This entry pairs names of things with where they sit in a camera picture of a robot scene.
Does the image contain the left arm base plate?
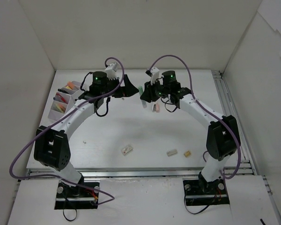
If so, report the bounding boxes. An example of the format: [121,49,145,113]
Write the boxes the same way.
[54,181,99,210]

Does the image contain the red gel pen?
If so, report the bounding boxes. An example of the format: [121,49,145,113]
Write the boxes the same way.
[56,93,68,104]

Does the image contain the aluminium rail frame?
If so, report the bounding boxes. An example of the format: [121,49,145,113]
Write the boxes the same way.
[25,70,272,202]

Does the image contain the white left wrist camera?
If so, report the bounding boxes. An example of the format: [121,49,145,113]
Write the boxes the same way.
[104,62,119,80]

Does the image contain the black handled scissors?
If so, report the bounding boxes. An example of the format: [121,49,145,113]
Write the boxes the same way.
[58,89,68,94]

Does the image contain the pink mini stapler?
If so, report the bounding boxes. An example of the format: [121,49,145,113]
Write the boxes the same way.
[152,103,160,113]

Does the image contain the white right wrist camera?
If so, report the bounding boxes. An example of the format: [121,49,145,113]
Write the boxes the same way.
[146,67,160,85]

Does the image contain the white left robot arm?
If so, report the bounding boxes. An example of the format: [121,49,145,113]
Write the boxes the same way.
[34,71,138,197]

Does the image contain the small tan staples box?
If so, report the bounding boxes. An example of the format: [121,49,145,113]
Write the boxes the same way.
[184,151,191,158]

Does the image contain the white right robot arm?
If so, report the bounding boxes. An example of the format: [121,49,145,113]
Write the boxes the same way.
[140,68,241,193]

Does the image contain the white compartment organizer box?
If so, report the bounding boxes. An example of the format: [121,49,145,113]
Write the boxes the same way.
[48,81,82,122]

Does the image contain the white eraser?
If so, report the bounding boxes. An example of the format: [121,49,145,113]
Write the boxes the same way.
[166,150,177,157]

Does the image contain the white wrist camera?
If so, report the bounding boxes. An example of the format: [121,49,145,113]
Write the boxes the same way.
[146,67,160,85]
[104,62,119,80]

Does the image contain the green highlighter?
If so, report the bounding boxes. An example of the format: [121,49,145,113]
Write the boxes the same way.
[138,85,148,109]

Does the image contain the orange cap highlighter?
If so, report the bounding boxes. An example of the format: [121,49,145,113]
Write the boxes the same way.
[66,82,77,91]

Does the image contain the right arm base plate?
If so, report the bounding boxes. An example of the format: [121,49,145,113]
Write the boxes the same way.
[183,179,230,206]

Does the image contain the twin orange yellow highlighter pack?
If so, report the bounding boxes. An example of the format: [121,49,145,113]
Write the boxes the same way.
[55,104,66,113]

